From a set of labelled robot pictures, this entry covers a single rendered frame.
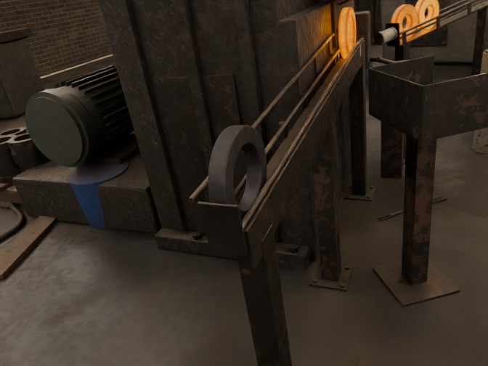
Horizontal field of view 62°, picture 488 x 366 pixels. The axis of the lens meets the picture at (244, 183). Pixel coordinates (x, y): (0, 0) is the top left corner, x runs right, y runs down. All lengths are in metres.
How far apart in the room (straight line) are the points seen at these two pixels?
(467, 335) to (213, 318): 0.77
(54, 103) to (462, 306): 1.79
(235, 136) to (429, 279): 1.02
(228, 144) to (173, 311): 0.94
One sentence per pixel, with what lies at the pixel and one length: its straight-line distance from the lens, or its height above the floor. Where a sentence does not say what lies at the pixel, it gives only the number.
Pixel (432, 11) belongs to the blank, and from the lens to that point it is 2.33.
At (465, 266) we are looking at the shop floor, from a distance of 1.63.
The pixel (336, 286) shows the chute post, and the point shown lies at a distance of 1.48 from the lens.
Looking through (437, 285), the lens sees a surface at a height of 0.01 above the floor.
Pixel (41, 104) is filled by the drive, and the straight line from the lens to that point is 2.10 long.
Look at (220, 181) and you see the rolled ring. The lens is 0.65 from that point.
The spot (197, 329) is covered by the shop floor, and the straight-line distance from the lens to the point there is 1.42.
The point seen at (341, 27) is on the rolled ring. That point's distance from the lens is 1.63.
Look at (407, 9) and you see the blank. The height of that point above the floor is 0.77.
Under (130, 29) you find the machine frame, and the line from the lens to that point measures 1.50.
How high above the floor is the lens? 0.99
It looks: 26 degrees down
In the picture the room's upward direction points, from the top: 9 degrees counter-clockwise
